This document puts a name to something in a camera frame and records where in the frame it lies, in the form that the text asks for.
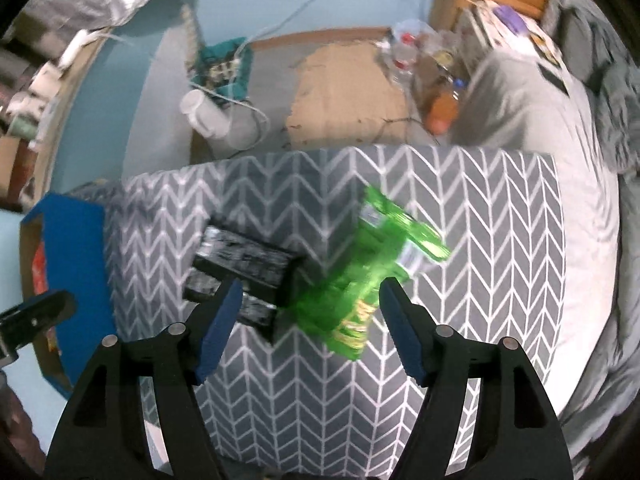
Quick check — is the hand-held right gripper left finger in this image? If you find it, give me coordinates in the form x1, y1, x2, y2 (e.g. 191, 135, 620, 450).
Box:
45, 277, 244, 480

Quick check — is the grey white plastic bin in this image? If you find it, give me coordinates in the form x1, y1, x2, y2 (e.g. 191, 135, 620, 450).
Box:
210, 105, 271, 151

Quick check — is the large orange green snack bag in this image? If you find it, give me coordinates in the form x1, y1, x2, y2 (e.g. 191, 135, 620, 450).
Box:
31, 245, 61, 356

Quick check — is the bright green snack bag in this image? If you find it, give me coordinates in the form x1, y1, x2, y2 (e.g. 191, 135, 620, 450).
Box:
292, 185, 451, 361

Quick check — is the white pipe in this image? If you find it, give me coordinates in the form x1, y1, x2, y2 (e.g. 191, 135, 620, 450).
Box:
57, 30, 108, 68

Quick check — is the blue cardboard box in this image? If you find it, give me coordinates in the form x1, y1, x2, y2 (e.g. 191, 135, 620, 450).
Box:
20, 192, 118, 396

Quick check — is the orange drink bottle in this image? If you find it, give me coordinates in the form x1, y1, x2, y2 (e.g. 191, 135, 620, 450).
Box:
425, 77, 463, 133

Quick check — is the purple item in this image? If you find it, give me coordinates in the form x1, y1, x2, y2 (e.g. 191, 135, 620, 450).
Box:
492, 5, 526, 31

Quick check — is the long white cable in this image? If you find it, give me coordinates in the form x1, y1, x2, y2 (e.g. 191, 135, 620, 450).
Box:
245, 0, 346, 48

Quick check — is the teal basket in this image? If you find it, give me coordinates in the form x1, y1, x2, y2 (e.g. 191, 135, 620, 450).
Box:
192, 37, 253, 103

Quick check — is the person's left forearm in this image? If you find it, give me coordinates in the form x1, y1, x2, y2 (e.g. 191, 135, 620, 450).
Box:
0, 375, 48, 478

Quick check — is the bed with grey sheet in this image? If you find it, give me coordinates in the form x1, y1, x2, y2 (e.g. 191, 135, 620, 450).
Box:
450, 0, 640, 461

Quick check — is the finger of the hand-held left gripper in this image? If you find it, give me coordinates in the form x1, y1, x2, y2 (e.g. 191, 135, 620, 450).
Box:
0, 290, 78, 361

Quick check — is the clear bottle with red cap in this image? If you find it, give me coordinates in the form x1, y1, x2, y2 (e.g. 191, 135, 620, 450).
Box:
390, 20, 431, 81

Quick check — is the white plastic jar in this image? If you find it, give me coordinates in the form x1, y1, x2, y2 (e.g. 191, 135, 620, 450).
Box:
180, 89, 233, 138

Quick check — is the white power strip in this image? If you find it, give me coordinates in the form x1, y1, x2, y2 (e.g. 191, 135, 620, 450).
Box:
207, 57, 241, 86

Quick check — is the grey chevron table cloth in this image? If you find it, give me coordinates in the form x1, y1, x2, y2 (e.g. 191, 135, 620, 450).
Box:
70, 145, 568, 478

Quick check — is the cluttered wooden shelf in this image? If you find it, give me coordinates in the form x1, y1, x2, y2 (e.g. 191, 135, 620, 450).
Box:
0, 35, 71, 211

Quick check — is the grey duvet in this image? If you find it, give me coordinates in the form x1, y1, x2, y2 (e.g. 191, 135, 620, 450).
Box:
547, 0, 640, 461

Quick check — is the black snack packet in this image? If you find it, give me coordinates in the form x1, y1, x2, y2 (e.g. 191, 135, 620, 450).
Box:
194, 226, 307, 306
182, 270, 281, 346

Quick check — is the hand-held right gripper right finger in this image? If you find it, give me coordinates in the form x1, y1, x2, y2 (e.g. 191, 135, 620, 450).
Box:
379, 276, 573, 480

